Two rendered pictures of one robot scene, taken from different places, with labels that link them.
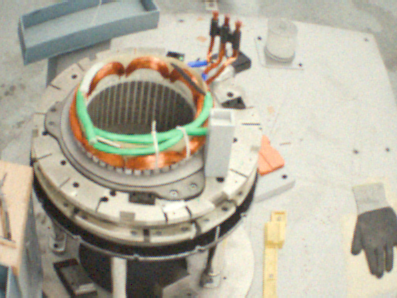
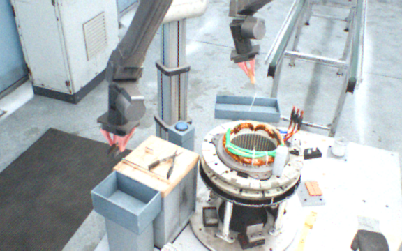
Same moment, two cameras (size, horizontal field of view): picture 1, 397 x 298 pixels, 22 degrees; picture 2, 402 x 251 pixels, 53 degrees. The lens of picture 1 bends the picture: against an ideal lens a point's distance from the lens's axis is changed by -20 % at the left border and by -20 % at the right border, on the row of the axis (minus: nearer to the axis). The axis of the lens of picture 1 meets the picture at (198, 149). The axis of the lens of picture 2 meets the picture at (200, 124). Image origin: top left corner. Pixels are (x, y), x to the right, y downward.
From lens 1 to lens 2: 0.40 m
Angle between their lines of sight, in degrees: 23
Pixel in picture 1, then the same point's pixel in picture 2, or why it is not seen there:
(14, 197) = (183, 163)
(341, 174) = (352, 208)
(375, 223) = (369, 238)
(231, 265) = (285, 227)
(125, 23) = (264, 115)
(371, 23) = not seen: outside the picture
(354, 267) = not seen: outside the picture
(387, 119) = (391, 192)
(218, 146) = (278, 161)
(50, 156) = (209, 150)
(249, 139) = (296, 166)
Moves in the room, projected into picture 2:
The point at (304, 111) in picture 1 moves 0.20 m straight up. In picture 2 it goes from (340, 178) to (352, 139)
